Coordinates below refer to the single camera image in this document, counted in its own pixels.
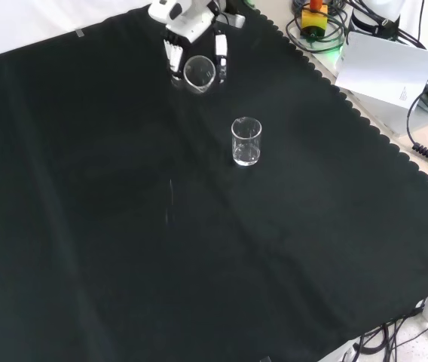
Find yellow stop button box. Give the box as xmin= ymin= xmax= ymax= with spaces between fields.
xmin=299 ymin=0 xmax=330 ymax=41

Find small clear glass beaker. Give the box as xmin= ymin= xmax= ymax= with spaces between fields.
xmin=183 ymin=54 xmax=216 ymax=96

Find black cable bundle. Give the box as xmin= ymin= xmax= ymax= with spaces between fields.
xmin=351 ymin=301 xmax=428 ymax=362

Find pale white board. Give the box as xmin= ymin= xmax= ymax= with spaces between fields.
xmin=335 ymin=31 xmax=428 ymax=111

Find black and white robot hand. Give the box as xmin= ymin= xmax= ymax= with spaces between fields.
xmin=148 ymin=0 xmax=247 ymax=86

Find black table cloth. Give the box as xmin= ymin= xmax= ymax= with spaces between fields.
xmin=0 ymin=0 xmax=428 ymax=362

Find coiled black cable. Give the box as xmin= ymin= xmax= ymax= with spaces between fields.
xmin=284 ymin=0 xmax=353 ymax=54

